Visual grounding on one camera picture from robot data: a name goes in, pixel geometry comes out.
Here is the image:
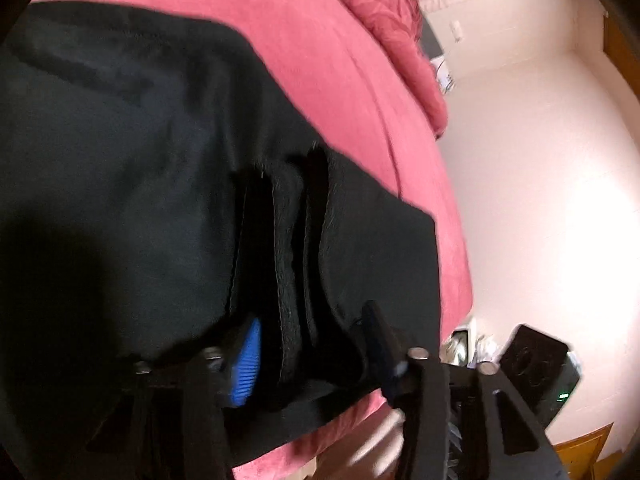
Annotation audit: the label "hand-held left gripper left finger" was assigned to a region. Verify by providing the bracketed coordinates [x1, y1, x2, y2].
[85, 316, 264, 480]

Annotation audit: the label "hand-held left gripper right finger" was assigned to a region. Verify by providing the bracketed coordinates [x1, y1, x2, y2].
[361, 301, 571, 480]

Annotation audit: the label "black embroidered pants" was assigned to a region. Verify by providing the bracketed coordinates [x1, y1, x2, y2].
[0, 0, 441, 480]

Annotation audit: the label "black speaker box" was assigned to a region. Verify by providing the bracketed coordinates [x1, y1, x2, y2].
[499, 324, 582, 427]

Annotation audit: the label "wooden furniture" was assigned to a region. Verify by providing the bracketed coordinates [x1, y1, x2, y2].
[554, 422, 617, 480]

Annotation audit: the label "pink plush bed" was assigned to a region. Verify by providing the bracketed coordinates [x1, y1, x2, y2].
[30, 0, 475, 480]

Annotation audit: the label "white floral nightstand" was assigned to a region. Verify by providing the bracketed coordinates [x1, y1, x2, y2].
[430, 56, 457, 96]

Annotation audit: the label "grey headboard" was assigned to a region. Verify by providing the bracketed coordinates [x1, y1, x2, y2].
[419, 24, 446, 62]

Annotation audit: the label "pink duvet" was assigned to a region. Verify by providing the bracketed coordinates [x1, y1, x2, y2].
[300, 0, 449, 138]

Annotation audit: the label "wooden door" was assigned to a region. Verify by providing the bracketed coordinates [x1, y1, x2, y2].
[601, 7, 640, 116]

